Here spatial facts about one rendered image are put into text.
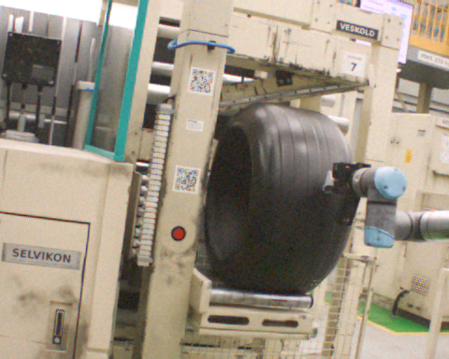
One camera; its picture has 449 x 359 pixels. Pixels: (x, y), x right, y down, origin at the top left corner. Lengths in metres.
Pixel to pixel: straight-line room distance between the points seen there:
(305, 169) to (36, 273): 0.91
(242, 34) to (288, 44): 0.17
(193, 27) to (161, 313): 0.85
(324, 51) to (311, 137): 0.54
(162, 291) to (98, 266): 0.76
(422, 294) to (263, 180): 4.83
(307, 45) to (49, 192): 1.38
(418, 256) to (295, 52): 4.49
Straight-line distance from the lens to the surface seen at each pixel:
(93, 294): 1.35
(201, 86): 2.04
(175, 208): 2.03
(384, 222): 1.65
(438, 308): 4.53
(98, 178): 1.31
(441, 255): 6.48
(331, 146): 2.02
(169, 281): 2.07
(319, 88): 2.60
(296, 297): 2.13
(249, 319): 2.06
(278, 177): 1.91
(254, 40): 2.38
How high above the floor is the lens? 1.32
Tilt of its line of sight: 3 degrees down
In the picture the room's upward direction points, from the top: 9 degrees clockwise
